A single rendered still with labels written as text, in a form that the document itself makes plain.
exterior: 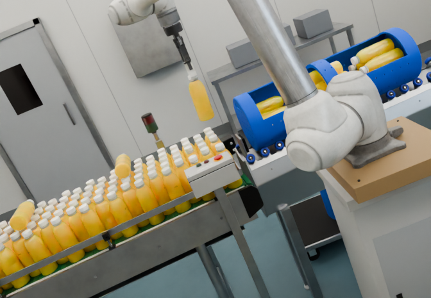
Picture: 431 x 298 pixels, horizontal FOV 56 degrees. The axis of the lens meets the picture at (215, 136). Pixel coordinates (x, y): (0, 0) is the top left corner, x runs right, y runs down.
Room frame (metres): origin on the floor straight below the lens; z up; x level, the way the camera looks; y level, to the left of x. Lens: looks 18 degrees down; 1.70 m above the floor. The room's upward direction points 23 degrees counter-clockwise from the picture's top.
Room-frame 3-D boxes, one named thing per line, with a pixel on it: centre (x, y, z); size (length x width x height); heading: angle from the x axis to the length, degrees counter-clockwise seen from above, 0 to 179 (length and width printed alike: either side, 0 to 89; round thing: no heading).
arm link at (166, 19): (1.76, -0.01, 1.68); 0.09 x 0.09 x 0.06
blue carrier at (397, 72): (1.90, -0.59, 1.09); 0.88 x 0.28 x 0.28; 95
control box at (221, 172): (1.55, 0.07, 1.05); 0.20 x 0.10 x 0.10; 95
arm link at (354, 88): (1.21, -0.45, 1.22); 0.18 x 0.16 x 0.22; 126
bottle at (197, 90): (1.77, 0.00, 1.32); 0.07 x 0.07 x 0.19
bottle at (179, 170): (1.71, 0.20, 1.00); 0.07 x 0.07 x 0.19
